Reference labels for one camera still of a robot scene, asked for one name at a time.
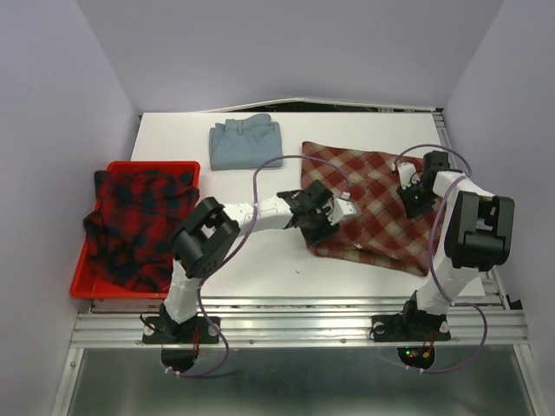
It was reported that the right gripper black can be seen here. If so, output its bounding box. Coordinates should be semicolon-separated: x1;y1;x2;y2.
396;180;439;220

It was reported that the red cream plaid skirt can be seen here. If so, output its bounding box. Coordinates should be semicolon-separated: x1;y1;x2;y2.
301;141;438;276

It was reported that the light blue denim skirt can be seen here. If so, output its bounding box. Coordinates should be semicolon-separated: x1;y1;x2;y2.
208;114;284;171

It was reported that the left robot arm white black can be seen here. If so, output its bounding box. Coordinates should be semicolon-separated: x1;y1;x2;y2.
154;180;356;342

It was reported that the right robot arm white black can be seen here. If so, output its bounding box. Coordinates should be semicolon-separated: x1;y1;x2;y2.
393;150;515;338

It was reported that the red navy plaid skirt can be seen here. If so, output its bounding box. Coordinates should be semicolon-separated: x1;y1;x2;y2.
83;167;199;293

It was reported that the red plastic bin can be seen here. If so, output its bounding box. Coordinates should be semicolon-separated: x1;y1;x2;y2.
69;160;200;299

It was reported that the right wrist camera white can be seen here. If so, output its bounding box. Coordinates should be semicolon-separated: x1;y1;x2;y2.
392;162;420;190

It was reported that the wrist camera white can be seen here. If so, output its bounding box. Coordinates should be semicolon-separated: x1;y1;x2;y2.
328;192;359;225
392;162;420;190

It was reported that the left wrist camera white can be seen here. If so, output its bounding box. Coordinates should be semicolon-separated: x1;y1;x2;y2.
328;192;359;225

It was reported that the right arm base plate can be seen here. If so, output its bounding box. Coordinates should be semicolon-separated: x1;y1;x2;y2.
370;314;451;342

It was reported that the aluminium frame rail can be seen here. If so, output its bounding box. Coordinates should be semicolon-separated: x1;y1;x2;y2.
52;292;550;415

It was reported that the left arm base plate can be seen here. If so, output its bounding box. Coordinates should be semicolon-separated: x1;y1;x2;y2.
140;315;219;345

